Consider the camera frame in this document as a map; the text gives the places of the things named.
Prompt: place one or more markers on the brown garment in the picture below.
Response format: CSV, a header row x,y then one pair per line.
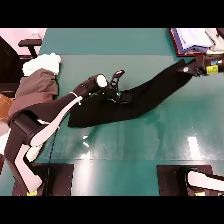
x,y
35,90

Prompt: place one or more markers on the blue garment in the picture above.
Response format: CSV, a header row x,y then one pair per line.
x,y
181,41

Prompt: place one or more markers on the white garment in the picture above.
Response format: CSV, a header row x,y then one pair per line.
x,y
41,62
195,36

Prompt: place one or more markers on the black stool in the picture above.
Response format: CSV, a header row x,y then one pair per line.
x,y
30,42

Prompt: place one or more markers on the beige garment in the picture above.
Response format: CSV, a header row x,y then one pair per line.
x,y
215,41

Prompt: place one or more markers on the black garment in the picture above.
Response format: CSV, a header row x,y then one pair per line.
x,y
146,95

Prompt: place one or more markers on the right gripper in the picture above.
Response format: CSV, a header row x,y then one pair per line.
x,y
187,69

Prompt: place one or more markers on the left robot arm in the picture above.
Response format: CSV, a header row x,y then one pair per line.
x,y
50,111

